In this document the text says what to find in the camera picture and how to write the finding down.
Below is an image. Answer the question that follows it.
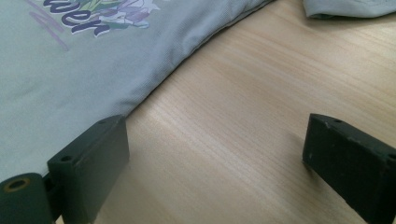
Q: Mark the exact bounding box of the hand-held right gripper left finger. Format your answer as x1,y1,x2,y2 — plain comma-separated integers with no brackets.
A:
47,114,131,224

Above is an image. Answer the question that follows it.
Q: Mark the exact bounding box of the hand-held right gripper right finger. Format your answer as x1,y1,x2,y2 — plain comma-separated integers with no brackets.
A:
302,113,396,224

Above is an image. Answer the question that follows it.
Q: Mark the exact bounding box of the grey-blue printed T-shirt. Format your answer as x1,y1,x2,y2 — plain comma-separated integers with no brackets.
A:
0,0,396,185

